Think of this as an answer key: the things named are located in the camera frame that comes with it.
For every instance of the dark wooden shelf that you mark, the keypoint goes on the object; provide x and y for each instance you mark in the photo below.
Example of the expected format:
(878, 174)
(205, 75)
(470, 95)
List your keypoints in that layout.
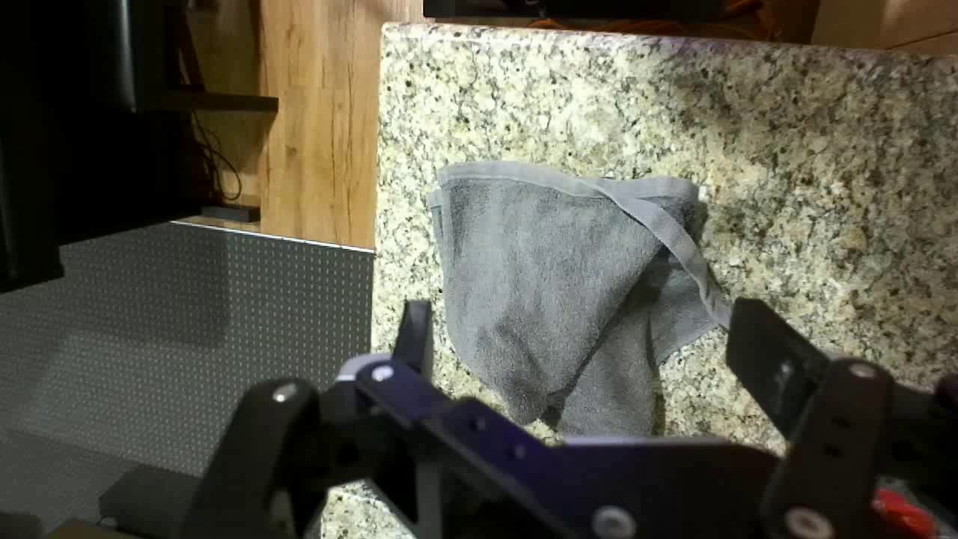
(226, 104)

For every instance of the grey perforated board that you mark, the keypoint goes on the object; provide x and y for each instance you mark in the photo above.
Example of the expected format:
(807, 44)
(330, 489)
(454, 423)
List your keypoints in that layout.
(190, 339)

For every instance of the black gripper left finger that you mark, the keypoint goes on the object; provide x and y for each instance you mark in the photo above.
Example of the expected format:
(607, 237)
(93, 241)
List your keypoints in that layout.
(262, 459)

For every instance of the black appliance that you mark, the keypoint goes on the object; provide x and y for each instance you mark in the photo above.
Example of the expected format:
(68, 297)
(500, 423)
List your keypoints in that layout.
(80, 122)

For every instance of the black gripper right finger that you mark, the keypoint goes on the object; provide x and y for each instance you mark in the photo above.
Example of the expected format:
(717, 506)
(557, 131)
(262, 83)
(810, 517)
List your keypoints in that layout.
(827, 438)

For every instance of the grey terry towel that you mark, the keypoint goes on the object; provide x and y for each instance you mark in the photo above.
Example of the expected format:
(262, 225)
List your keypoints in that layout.
(541, 280)

